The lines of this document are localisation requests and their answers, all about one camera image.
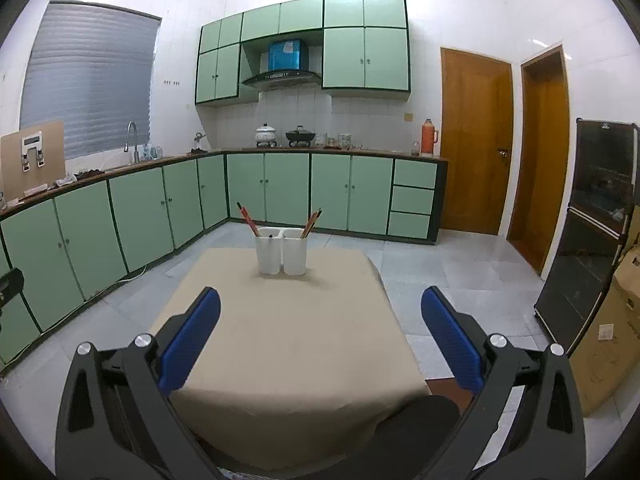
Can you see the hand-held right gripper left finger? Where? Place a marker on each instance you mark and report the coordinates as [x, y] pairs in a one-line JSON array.
[[192, 340]]

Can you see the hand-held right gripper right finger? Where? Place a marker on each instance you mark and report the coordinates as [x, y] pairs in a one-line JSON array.
[[450, 340]]

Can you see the white utensil holder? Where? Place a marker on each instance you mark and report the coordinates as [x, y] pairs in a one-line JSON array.
[[295, 257], [268, 257]]

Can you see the red and yellow chopstick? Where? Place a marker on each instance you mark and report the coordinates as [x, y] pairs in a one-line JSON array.
[[251, 220], [247, 220]]

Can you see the light wooden chopstick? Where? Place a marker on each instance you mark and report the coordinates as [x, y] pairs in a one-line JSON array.
[[308, 223], [313, 222]]

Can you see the wooden board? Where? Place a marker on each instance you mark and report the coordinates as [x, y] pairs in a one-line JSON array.
[[52, 160]]

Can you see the green sink base cabinets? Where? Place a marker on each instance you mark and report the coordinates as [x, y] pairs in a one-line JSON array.
[[140, 210]]

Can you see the green drawer unit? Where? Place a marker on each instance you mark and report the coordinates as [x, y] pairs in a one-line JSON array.
[[412, 200]]

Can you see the black glass cabinet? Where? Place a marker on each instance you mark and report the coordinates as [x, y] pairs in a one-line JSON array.
[[580, 260]]

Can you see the cardboard box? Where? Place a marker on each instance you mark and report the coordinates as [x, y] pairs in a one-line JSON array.
[[610, 360]]

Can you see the chrome faucet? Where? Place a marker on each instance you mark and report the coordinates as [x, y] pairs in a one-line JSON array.
[[135, 145]]

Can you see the closed wooden door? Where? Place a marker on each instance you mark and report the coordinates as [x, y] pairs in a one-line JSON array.
[[475, 150]]

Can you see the bottles beside faucet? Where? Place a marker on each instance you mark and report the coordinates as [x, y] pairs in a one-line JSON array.
[[152, 151]]

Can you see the orange thermos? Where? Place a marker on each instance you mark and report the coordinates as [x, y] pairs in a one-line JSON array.
[[428, 137]]

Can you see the grey window blind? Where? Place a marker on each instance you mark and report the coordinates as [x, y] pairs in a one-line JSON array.
[[85, 80]]

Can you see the white cooking pot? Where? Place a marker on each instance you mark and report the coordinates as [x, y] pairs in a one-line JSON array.
[[266, 135]]

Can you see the glass jars on tray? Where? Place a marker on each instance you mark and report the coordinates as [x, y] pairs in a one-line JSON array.
[[342, 142]]

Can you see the black wok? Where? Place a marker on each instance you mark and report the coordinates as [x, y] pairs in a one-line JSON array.
[[300, 136]]

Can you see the blue range hood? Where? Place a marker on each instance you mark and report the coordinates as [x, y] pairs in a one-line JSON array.
[[280, 77]]

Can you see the blue box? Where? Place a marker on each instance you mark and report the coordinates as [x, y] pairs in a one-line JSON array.
[[286, 55]]

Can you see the metal bracket on board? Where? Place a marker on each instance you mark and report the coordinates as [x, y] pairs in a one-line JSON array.
[[32, 152]]

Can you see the wooden door with frame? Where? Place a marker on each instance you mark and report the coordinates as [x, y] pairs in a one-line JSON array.
[[540, 170]]

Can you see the wide green wall cabinet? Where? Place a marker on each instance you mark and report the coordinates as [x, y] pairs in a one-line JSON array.
[[365, 57]]

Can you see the short green wall cabinet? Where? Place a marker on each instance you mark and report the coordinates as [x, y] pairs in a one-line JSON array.
[[280, 20]]

